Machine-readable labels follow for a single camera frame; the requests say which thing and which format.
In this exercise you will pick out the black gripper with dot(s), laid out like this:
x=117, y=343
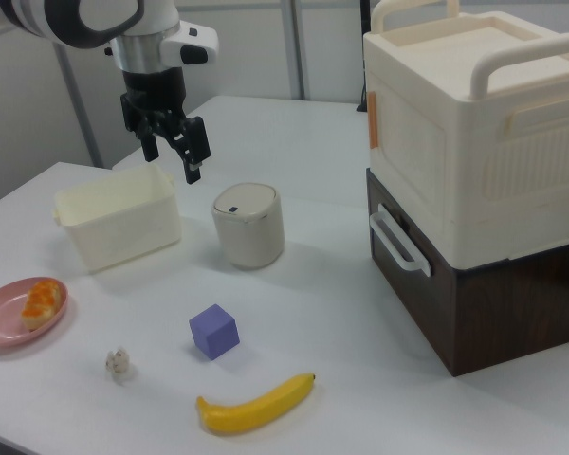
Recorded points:
x=154, y=90

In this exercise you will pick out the bread with orange glaze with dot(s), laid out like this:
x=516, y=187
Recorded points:
x=40, y=303

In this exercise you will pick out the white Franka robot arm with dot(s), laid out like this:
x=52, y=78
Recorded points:
x=99, y=19

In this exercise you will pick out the cream plastic bin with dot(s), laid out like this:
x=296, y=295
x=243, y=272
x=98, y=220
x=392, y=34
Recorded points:
x=123, y=227

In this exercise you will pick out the beige lidded trash can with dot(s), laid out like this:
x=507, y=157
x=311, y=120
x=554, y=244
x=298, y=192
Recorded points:
x=249, y=232

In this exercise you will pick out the purple cube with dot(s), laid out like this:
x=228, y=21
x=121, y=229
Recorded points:
x=213, y=332

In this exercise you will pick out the orange tape strip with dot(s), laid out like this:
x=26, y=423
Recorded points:
x=373, y=121

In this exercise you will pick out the small white crumpled object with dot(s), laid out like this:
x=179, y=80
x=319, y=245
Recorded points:
x=117, y=364

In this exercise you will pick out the pink plate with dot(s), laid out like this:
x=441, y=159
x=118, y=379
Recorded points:
x=2, y=317

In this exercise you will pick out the yellow banana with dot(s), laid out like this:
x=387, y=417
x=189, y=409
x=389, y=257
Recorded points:
x=256, y=410

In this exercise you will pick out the dark wood drawer box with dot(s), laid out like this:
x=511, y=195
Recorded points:
x=502, y=313

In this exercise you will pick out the upright grey metal post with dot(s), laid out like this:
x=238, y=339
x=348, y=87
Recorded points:
x=299, y=52

